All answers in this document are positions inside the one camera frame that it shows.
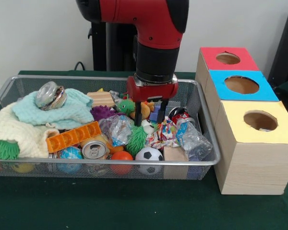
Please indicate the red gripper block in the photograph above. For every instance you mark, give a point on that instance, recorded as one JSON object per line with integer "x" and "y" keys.
{"x": 153, "y": 91}

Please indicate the confetti print cloth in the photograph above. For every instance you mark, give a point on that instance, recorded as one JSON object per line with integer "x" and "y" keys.
{"x": 166, "y": 134}

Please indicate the mint knitted cloth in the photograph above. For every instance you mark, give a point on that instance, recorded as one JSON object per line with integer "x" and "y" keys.
{"x": 69, "y": 112}

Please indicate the crushed silver can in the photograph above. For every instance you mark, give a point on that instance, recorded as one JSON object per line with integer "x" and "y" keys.
{"x": 46, "y": 94}

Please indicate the colourful spotted cloth toy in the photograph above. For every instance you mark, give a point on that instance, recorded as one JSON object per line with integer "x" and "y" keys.
{"x": 264, "y": 129}

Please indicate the cream knitted cloth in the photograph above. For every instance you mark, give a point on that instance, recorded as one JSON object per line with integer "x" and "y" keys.
{"x": 14, "y": 129}

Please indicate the green spiky ball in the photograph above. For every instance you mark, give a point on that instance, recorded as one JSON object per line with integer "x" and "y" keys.
{"x": 4, "y": 149}

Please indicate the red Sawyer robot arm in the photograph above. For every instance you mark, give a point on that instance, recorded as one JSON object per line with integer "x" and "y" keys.
{"x": 156, "y": 60}

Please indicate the silver mesh bin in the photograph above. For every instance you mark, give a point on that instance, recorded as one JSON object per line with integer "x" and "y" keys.
{"x": 192, "y": 95}

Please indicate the wooden box with three holes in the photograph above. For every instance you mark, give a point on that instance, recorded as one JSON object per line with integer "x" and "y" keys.
{"x": 254, "y": 167}

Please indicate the green furry monster toy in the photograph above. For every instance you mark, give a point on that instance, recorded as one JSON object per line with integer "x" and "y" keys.
{"x": 138, "y": 139}

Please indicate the crushed red soda can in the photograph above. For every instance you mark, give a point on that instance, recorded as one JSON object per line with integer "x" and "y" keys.
{"x": 180, "y": 115}

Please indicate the black and white soccer ball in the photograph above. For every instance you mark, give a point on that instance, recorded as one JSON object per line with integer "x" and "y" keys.
{"x": 148, "y": 155}

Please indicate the orange foam ball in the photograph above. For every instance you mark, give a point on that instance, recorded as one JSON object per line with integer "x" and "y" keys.
{"x": 122, "y": 156}

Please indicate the crushed clear plastic bottle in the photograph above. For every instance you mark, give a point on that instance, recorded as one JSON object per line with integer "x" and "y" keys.
{"x": 194, "y": 141}

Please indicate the silver soda can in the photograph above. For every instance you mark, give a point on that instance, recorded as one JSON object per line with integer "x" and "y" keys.
{"x": 94, "y": 149}

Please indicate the orange plastic block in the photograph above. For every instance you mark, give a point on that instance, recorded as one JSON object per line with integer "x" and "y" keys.
{"x": 72, "y": 137}

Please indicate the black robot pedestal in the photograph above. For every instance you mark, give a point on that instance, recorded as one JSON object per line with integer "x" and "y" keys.
{"x": 110, "y": 48}

